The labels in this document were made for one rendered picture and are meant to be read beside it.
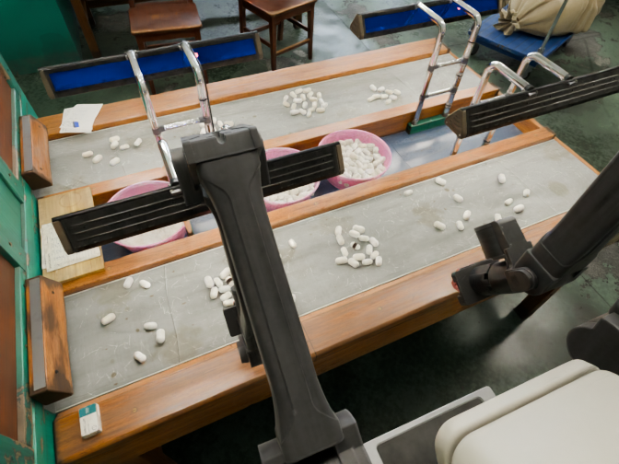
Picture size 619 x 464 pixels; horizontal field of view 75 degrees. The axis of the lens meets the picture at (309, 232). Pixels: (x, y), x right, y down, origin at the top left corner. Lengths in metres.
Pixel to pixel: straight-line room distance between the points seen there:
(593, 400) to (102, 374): 0.97
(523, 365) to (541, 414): 1.64
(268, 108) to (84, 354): 1.09
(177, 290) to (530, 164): 1.30
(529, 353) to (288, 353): 1.79
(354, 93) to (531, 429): 1.55
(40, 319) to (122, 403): 0.27
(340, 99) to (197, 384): 1.23
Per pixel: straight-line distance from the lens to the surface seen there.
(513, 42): 3.80
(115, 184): 1.45
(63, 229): 0.91
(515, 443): 0.43
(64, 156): 1.66
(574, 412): 0.47
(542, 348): 2.18
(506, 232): 0.73
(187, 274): 1.19
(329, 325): 1.06
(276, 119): 1.64
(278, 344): 0.41
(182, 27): 2.97
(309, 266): 1.17
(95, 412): 1.05
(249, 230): 0.40
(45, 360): 1.06
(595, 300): 2.47
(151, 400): 1.04
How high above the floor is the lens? 1.72
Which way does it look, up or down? 52 degrees down
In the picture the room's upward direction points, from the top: 4 degrees clockwise
